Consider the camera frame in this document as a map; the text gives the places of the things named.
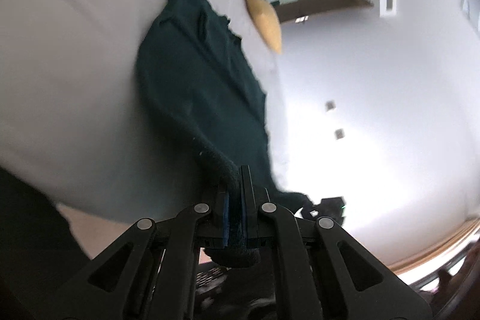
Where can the yellow pillow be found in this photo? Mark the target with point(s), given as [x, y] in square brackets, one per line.
[267, 23]

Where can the grey wall socket upper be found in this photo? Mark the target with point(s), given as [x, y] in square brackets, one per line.
[330, 105]

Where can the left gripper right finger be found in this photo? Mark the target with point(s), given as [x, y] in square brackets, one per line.
[252, 198]

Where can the grey wall socket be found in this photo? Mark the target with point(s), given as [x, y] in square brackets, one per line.
[339, 134]
[330, 105]

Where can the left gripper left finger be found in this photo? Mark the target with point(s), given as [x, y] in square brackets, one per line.
[222, 210]

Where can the grey wall socket lower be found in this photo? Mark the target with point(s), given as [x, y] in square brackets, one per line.
[339, 134]

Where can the dark green knitted garment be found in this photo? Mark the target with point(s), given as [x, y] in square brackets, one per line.
[197, 86]

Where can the white bed sheet mattress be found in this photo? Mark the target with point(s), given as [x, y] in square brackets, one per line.
[72, 125]

